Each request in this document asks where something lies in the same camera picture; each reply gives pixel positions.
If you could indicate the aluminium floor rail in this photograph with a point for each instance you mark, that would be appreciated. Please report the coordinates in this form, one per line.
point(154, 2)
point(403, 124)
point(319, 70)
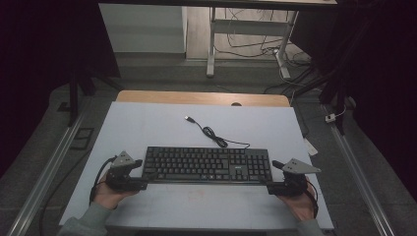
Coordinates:
point(357, 173)
point(46, 177)

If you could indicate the white metal desk frame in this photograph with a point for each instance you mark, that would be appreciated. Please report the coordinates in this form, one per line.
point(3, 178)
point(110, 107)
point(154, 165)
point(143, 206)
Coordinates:
point(249, 27)

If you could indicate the black metal stand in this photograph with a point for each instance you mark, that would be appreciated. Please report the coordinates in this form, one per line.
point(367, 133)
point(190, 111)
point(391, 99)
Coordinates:
point(341, 98)
point(73, 98)

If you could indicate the small white adapter box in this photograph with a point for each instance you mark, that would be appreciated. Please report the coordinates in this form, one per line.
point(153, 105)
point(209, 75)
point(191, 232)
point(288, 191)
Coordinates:
point(330, 118)

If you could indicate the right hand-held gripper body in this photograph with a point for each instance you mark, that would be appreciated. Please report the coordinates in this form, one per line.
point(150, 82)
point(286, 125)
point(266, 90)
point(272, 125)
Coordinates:
point(295, 183)

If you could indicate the white cabinet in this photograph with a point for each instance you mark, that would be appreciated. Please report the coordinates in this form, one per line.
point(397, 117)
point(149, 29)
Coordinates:
point(144, 29)

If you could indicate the black computer keyboard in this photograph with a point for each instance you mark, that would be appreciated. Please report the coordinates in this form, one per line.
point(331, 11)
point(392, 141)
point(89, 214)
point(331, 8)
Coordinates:
point(196, 164)

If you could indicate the white paper tag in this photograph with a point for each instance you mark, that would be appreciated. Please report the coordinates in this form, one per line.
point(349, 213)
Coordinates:
point(310, 147)

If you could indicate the person's right hand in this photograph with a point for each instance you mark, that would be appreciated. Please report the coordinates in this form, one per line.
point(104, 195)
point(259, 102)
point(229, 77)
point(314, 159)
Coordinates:
point(301, 206)

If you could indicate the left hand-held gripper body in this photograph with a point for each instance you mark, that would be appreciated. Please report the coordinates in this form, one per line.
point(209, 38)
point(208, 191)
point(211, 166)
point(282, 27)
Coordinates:
point(119, 178)

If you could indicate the person's left hand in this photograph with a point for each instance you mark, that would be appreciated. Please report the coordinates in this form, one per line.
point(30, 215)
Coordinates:
point(106, 196)

